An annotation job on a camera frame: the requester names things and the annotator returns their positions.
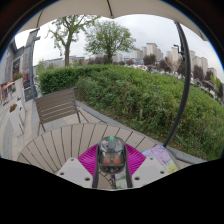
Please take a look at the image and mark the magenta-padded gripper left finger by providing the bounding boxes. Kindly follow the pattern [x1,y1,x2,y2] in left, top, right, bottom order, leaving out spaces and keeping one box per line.
[54,143,101,190]

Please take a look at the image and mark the distant apartment buildings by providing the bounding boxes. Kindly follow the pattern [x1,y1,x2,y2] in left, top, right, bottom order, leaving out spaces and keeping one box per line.
[133,42,218,79]

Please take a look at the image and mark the brown slatted chair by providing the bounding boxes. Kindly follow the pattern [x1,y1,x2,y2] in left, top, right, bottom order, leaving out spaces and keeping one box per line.
[34,87,91,136]

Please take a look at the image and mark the thin sparse-leaved tree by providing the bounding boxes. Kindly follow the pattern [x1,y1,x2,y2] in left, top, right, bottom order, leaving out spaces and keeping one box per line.
[46,14,101,68]

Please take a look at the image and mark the green hedge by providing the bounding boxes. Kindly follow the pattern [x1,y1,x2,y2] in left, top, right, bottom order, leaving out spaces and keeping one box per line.
[38,64,224,161]

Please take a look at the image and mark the round leafy green tree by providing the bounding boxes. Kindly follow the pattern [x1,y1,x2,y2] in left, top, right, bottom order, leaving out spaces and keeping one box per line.
[83,20,137,65]

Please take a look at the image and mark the transparent grey computer mouse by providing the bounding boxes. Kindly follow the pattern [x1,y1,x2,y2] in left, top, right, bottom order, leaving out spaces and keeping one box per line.
[98,135,127,175]

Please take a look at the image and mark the curved black umbrella pole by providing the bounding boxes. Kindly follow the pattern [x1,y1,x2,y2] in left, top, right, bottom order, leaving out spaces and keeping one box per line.
[162,21,192,148]

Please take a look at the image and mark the beige umbrella canopy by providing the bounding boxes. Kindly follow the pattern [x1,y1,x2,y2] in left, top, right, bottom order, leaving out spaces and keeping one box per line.
[18,0,209,42]

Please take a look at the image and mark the white planter with flowers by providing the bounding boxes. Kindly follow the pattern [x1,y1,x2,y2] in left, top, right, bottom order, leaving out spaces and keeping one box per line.
[9,99,26,138]
[11,71,24,101]

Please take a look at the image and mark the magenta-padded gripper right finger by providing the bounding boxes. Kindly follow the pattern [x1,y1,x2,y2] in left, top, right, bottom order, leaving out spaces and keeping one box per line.
[123,143,169,190]

